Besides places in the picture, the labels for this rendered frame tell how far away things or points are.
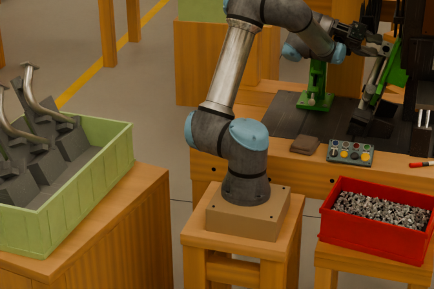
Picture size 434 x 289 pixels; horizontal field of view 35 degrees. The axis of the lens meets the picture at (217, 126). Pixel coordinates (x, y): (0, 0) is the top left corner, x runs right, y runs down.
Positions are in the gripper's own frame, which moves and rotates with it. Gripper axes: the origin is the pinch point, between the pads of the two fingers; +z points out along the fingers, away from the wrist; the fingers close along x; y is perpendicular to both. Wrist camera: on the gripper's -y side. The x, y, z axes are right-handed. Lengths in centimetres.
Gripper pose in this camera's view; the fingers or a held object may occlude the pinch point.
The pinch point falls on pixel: (383, 50)
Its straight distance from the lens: 255.5
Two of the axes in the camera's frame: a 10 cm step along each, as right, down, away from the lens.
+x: 3.9, -8.9, 2.5
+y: -0.3, -2.9, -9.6
